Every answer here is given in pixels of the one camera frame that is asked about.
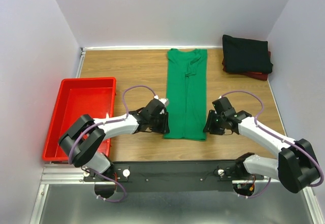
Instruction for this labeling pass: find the aluminium frame rail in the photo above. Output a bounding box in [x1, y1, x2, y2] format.
[30, 164, 324, 223]

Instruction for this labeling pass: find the red plastic bin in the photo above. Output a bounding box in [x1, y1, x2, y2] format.
[42, 77, 116, 162]

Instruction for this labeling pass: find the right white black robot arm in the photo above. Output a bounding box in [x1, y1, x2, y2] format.
[203, 97, 324, 194]

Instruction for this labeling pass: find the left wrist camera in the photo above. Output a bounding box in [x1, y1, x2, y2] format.
[154, 95, 169, 107]

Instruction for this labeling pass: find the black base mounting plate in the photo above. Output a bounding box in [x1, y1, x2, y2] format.
[83, 159, 265, 193]

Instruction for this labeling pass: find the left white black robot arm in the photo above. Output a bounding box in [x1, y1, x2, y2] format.
[58, 96, 170, 181]

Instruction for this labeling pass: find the green t-shirt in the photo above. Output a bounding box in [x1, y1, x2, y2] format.
[164, 49, 208, 141]

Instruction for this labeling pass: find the dark red folded t-shirt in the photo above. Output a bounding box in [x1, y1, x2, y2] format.
[222, 59, 268, 81]

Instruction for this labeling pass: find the black folded t-shirt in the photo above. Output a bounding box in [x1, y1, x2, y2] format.
[222, 35, 273, 74]

